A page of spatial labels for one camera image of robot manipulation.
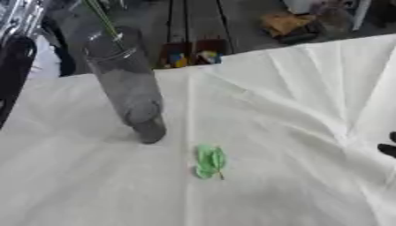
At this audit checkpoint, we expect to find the green artificial leaf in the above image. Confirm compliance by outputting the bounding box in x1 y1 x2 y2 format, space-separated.
193 143 229 181

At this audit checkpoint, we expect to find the tall clear glass vase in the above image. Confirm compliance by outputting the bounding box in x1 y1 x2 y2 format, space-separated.
81 26 169 145

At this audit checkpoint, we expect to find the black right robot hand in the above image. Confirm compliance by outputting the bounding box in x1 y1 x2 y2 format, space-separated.
376 131 396 159

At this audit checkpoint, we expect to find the green flower stem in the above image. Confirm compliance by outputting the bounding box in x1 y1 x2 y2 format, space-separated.
83 0 127 52

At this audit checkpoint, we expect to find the tan bag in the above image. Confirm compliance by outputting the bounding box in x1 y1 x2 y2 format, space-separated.
258 11 317 39

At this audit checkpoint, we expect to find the red storage box with toys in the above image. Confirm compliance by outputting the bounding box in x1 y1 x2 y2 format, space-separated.
155 38 229 70

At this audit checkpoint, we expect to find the grey bag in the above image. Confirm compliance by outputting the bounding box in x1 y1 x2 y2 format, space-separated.
314 2 358 38

